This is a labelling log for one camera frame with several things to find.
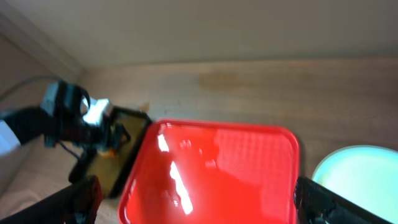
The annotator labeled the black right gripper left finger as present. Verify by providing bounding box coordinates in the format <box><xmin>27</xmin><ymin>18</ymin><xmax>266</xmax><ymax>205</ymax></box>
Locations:
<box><xmin>1</xmin><ymin>175</ymin><xmax>103</xmax><ymax>224</ymax></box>

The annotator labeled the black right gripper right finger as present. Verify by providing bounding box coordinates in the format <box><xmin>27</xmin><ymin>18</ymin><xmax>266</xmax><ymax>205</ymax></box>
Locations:
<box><xmin>293</xmin><ymin>176</ymin><xmax>389</xmax><ymax>224</ymax></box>

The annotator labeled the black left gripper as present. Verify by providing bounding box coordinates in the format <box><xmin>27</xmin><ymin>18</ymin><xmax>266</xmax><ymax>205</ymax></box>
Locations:
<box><xmin>43</xmin><ymin>107</ymin><xmax>131</xmax><ymax>153</ymax></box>

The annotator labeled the light blue plate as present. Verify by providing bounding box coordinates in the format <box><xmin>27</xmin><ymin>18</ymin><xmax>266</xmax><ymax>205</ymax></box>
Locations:
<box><xmin>312</xmin><ymin>145</ymin><xmax>397</xmax><ymax>223</ymax></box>

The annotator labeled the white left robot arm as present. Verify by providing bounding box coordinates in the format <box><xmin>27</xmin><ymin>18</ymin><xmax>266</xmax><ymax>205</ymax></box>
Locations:
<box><xmin>1</xmin><ymin>106</ymin><xmax>131</xmax><ymax>155</ymax></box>

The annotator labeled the black water tray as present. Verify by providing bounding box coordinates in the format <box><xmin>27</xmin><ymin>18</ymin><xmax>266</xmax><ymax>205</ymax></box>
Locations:
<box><xmin>68</xmin><ymin>107</ymin><xmax>152</xmax><ymax>198</ymax></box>

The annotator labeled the red serving tray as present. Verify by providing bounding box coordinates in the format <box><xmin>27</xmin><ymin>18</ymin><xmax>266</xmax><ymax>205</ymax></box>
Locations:
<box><xmin>118</xmin><ymin>119</ymin><xmax>300</xmax><ymax>223</ymax></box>

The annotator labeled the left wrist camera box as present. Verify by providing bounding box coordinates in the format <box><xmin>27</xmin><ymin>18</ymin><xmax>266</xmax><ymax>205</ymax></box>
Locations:
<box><xmin>40</xmin><ymin>81</ymin><xmax>91</xmax><ymax>119</ymax></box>

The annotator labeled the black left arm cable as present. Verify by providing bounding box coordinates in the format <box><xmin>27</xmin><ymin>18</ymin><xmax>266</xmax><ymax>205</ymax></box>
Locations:
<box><xmin>0</xmin><ymin>75</ymin><xmax>60</xmax><ymax>102</ymax></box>

